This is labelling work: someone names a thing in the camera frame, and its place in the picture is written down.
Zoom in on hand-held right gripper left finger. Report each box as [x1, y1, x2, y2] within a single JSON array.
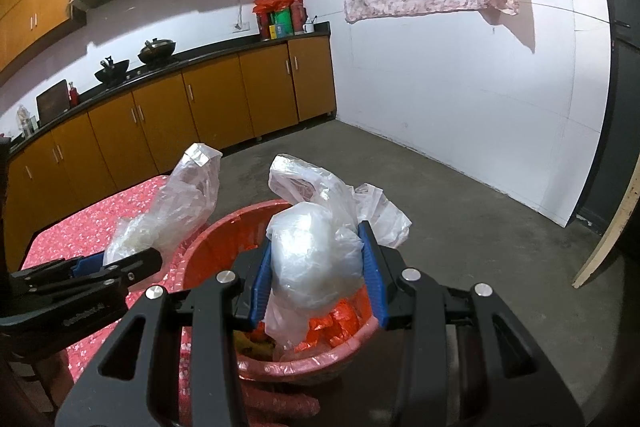
[[55, 241, 274, 427]]

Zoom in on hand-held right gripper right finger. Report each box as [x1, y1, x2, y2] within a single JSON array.
[[356, 220, 584, 427]]

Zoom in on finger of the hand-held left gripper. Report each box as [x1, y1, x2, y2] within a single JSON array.
[[27, 247, 165, 304], [9, 255, 110, 289]]

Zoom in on white plastic bag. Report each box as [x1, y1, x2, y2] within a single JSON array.
[[263, 153, 414, 350]]

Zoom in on red plastic basket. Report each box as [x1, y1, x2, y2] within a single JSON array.
[[172, 200, 382, 389]]

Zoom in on clear plastic bag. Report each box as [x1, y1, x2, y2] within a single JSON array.
[[102, 142, 224, 269]]

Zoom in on person's left forearm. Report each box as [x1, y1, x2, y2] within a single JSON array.
[[0, 347, 77, 427]]

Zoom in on glass jar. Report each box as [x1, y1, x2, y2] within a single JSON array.
[[14, 104, 39, 138]]

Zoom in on dark cutting board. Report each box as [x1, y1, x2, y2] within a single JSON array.
[[36, 79, 70, 126]]

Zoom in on wooden base kitchen cabinets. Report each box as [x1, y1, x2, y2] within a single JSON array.
[[6, 37, 337, 214]]

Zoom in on black wok with lid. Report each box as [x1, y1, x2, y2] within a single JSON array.
[[137, 37, 179, 66]]

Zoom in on black kitchen countertop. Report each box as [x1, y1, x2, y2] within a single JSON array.
[[0, 21, 332, 158]]

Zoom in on pale wooden board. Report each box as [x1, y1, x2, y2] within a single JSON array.
[[572, 166, 640, 291]]

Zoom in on green box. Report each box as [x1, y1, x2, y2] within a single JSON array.
[[272, 9, 294, 39]]

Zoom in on dark door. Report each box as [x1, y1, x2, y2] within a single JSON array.
[[575, 0, 640, 239]]

